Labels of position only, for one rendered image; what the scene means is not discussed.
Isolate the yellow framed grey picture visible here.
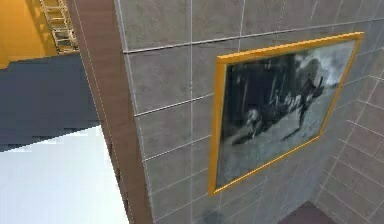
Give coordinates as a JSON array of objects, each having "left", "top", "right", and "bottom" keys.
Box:
[{"left": 208, "top": 31, "right": 365, "bottom": 197}]

